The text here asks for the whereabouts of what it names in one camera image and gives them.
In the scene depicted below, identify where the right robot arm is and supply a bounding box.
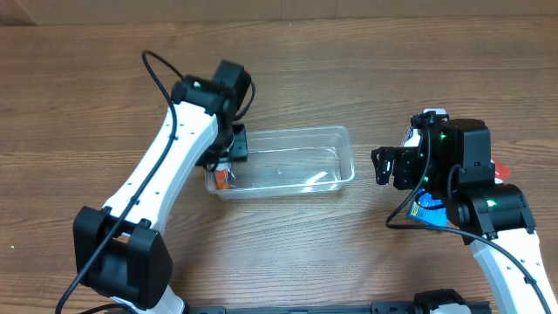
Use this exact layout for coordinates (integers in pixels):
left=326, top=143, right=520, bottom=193
left=371, top=111, right=557, bottom=313

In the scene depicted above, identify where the white medicine box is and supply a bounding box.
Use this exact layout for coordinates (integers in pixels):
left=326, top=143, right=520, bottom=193
left=402, top=108, right=446, bottom=147

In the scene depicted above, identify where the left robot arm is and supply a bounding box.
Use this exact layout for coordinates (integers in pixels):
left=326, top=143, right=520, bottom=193
left=56, top=60, right=255, bottom=313

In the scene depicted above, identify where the blue medicine box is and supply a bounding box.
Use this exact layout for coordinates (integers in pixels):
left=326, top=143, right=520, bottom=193
left=405, top=189, right=449, bottom=227

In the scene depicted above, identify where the clear plastic container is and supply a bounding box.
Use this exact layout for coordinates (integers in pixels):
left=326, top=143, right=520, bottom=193
left=206, top=126, right=355, bottom=200

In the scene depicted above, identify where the orange pill bottle white cap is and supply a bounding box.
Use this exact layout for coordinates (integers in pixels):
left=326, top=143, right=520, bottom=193
left=214, top=162, right=231, bottom=190

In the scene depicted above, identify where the red medicine box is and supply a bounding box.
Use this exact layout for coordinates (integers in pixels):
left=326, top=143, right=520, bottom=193
left=492, top=160, right=510, bottom=184

